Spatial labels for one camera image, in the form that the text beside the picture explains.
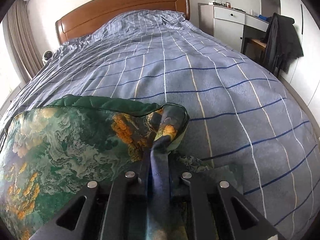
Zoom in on black jacket on chair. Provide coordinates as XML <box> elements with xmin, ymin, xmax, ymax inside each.
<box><xmin>261</xmin><ymin>13</ymin><xmax>304</xmax><ymax>77</ymax></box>

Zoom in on white wardrobe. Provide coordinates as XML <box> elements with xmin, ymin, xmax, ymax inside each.
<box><xmin>280</xmin><ymin>0</ymin><xmax>319</xmax><ymax>123</ymax></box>

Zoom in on white round fan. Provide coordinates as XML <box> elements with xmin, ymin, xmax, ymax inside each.
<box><xmin>42</xmin><ymin>50</ymin><xmax>53</xmax><ymax>65</ymax></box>

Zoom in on wooden chair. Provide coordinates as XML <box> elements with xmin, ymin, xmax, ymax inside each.
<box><xmin>242</xmin><ymin>37</ymin><xmax>267</xmax><ymax>63</ymax></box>

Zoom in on green landscape print padded jacket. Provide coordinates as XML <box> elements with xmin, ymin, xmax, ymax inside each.
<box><xmin>1</xmin><ymin>95</ymin><xmax>198</xmax><ymax>239</ymax></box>

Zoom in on beige curtain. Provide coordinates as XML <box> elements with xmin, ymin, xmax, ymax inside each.
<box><xmin>5</xmin><ymin>0</ymin><xmax>43</xmax><ymax>83</ymax></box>

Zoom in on white desk with drawers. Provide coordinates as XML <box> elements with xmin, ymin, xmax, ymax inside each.
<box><xmin>198</xmin><ymin>3</ymin><xmax>268</xmax><ymax>53</ymax></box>

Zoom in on brown wooden headboard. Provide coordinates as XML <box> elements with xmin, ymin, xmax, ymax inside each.
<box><xmin>55</xmin><ymin>0</ymin><xmax>190</xmax><ymax>44</ymax></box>

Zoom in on blue checked duvet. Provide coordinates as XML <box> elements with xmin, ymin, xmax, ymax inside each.
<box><xmin>1</xmin><ymin>10</ymin><xmax>319</xmax><ymax>239</ymax></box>

